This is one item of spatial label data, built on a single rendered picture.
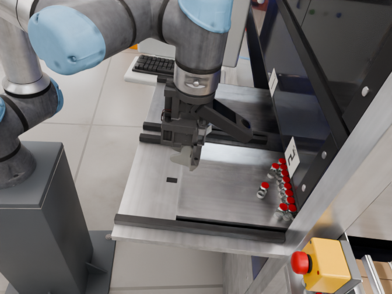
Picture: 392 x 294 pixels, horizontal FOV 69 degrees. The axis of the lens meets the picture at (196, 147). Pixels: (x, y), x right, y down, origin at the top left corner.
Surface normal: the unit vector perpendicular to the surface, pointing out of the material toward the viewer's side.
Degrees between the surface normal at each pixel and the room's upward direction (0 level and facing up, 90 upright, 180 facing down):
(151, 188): 0
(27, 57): 94
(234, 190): 0
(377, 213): 90
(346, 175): 90
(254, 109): 0
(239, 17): 90
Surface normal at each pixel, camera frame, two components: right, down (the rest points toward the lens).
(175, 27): -0.49, 0.51
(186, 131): -0.06, 0.69
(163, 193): 0.11, -0.71
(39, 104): 0.66, 0.62
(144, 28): 0.85, 0.45
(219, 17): 0.47, 0.62
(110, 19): 0.75, -0.10
